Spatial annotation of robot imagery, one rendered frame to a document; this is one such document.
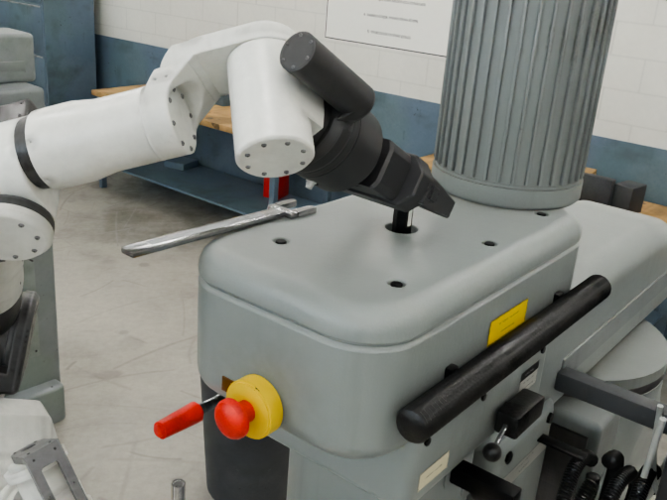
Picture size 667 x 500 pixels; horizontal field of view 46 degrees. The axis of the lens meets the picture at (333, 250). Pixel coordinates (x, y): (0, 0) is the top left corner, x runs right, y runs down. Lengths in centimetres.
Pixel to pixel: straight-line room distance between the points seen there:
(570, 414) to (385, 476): 52
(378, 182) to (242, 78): 18
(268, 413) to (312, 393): 5
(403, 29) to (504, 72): 493
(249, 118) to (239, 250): 19
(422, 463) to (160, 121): 43
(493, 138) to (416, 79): 487
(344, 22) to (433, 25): 79
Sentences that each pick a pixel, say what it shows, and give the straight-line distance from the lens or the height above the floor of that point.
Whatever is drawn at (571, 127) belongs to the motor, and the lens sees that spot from 100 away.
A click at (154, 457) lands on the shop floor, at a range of 369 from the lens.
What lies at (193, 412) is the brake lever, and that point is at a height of 171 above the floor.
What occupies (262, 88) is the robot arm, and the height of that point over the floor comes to 207.
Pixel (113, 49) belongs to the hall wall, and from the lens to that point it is 829.
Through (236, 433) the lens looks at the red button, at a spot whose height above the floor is 175.
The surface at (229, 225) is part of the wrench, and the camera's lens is 82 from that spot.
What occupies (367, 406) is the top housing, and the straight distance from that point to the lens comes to 71.
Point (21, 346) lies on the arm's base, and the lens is 97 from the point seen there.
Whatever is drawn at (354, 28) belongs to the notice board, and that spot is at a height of 163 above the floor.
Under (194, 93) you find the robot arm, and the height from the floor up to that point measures 205.
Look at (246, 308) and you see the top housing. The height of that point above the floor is 185.
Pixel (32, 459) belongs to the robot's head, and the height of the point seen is 169.
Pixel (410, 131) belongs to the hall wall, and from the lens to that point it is 589.
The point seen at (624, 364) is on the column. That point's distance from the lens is 141.
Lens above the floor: 217
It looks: 21 degrees down
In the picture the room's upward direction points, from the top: 5 degrees clockwise
